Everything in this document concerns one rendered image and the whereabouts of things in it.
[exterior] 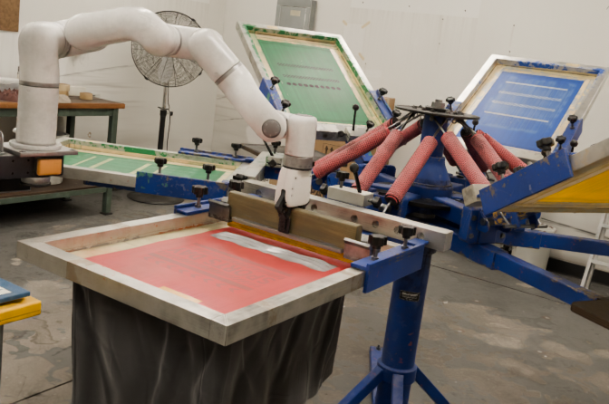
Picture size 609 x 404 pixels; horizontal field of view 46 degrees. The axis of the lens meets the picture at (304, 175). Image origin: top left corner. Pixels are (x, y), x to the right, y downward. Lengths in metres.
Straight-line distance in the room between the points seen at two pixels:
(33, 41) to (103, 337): 0.73
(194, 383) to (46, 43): 0.89
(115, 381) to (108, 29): 0.82
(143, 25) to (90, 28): 0.14
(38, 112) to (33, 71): 0.10
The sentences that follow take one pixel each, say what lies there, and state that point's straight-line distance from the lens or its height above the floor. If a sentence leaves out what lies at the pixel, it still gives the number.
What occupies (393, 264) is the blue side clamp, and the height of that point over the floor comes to 0.99.
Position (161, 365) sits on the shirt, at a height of 0.80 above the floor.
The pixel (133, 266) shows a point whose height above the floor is 0.95.
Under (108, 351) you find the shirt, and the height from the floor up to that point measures 0.78.
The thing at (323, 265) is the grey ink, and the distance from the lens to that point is 1.72.
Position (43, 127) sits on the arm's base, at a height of 1.19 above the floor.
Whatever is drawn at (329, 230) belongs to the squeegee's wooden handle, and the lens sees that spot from 1.77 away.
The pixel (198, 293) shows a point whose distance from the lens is 1.47.
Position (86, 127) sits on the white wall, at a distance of 6.30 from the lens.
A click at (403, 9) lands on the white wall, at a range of 6.31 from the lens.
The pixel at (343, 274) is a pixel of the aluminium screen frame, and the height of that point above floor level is 0.99.
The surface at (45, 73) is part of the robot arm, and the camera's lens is 1.86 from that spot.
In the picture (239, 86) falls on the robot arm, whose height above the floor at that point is 1.35.
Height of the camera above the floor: 1.46
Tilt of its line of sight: 10 degrees down
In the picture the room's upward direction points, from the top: 7 degrees clockwise
